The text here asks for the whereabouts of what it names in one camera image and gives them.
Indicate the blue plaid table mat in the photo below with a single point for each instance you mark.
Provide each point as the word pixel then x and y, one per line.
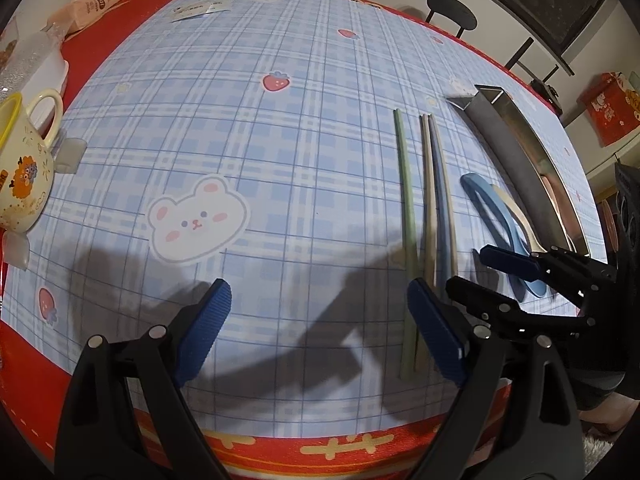
pixel 300 160

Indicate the yellow printed mug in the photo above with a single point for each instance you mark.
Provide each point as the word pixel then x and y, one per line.
pixel 25 180

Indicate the white refrigerator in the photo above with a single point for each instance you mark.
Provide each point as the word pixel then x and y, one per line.
pixel 612 157

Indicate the clear tablecloth clip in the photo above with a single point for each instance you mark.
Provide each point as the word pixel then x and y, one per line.
pixel 70 155
pixel 17 252

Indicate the black round stool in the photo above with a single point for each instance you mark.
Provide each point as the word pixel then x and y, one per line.
pixel 452 10

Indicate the beige chopstick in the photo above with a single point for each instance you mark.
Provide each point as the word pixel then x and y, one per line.
pixel 426 185
pixel 451 252

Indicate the red printed cloth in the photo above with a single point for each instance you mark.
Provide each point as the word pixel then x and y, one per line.
pixel 605 110

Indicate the blue spoon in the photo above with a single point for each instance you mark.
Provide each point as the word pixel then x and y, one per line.
pixel 479 194

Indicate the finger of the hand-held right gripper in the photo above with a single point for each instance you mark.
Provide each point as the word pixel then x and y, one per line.
pixel 505 260
pixel 500 302

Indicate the white paper tag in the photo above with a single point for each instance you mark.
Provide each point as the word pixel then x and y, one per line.
pixel 216 5
pixel 190 10

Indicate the pink spoon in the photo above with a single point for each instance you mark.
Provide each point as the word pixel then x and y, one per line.
pixel 552 200

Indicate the white fluffy cloth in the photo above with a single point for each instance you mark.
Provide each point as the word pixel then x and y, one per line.
pixel 600 447

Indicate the black metal rack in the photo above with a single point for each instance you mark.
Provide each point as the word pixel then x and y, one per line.
pixel 520 52

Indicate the clear plastic container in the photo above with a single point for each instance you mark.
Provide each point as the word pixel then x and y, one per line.
pixel 35 60

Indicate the person's right forearm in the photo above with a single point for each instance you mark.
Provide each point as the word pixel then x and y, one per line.
pixel 600 412

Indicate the stainless steel utensil tray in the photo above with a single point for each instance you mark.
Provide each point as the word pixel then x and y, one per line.
pixel 510 160

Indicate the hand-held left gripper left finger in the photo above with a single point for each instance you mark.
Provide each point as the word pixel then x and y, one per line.
pixel 205 330

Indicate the beige spoon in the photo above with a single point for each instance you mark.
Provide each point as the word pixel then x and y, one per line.
pixel 515 215

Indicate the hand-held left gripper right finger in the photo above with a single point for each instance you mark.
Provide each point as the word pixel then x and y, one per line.
pixel 435 330

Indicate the green chopstick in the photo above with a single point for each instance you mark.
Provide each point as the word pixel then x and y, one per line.
pixel 406 200

